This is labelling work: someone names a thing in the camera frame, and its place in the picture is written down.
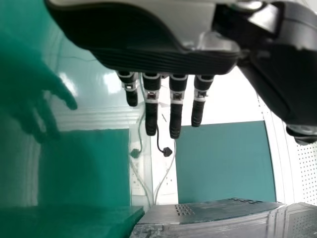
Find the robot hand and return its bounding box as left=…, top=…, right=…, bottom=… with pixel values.
left=46, top=0, right=317, bottom=146

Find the black cable with plug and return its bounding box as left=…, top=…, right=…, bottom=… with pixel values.
left=155, top=123, right=173, bottom=157

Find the white cable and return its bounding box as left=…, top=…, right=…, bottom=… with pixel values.
left=153, top=138, right=177, bottom=206

